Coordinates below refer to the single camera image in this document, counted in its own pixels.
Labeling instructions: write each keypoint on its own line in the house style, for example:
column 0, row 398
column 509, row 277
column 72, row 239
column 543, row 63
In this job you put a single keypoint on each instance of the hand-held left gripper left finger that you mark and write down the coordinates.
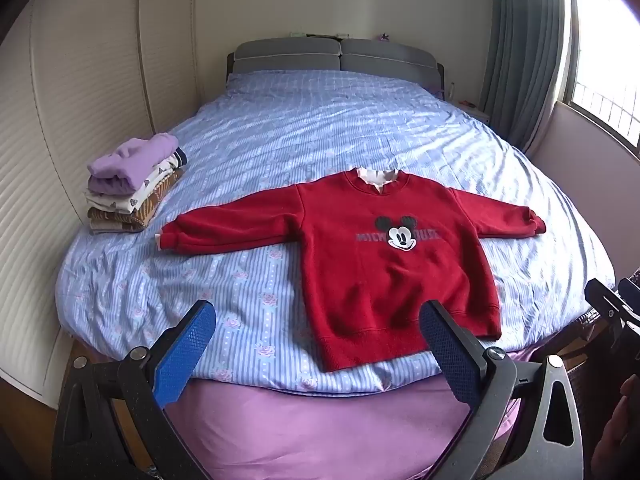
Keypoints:
column 185, row 355

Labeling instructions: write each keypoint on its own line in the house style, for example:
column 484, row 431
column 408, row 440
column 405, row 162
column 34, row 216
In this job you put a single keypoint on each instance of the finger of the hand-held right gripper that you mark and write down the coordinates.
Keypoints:
column 607, row 310

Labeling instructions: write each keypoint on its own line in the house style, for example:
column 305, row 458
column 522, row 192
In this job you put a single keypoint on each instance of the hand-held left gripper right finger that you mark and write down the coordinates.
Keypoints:
column 450, row 355

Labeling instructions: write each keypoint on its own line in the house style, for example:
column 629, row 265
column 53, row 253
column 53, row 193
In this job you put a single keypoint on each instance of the red cartoon mouse sweater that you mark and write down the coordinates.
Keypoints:
column 360, row 270

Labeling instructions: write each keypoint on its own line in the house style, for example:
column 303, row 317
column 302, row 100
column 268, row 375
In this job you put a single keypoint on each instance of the person's right hand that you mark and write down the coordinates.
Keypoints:
column 620, row 435

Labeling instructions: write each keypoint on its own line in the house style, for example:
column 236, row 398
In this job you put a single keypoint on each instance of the dark wicker furniture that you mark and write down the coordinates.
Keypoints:
column 582, row 335

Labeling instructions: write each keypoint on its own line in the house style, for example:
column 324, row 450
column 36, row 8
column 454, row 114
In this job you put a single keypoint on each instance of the folded brown checked garment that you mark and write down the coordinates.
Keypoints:
column 145, row 214

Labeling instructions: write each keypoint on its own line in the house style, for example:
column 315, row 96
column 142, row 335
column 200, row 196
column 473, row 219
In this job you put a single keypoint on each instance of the folded white printed garment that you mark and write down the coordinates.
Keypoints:
column 150, row 182

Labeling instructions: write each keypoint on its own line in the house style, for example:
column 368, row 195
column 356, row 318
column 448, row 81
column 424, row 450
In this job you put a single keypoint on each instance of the folded purple garment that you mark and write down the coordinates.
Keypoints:
column 135, row 160

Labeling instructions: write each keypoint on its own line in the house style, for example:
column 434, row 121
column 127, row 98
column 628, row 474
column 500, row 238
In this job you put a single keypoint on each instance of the white nightstand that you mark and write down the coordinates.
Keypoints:
column 472, row 110

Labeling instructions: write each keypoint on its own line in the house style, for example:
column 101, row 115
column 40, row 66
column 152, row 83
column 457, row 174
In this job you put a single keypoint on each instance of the blue striped floral bed sheet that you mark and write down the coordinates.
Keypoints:
column 300, row 130

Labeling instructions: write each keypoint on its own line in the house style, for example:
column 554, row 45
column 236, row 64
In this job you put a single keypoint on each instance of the grey-blue curtain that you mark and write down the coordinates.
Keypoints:
column 525, row 60

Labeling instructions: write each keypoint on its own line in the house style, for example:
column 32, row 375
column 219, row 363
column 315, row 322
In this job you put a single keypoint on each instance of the white slatted wardrobe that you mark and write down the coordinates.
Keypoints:
column 75, row 110

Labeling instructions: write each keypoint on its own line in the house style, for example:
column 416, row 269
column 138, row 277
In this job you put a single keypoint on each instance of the window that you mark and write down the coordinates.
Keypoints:
column 605, row 35

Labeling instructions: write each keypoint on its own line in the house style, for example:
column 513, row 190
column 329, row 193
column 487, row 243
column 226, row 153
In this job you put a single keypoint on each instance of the grey upholstered headboard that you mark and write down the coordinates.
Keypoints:
column 310, row 57

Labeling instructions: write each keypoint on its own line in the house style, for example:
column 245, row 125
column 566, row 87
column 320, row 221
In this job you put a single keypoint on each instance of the flat items on headboard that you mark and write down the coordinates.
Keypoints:
column 325, row 36

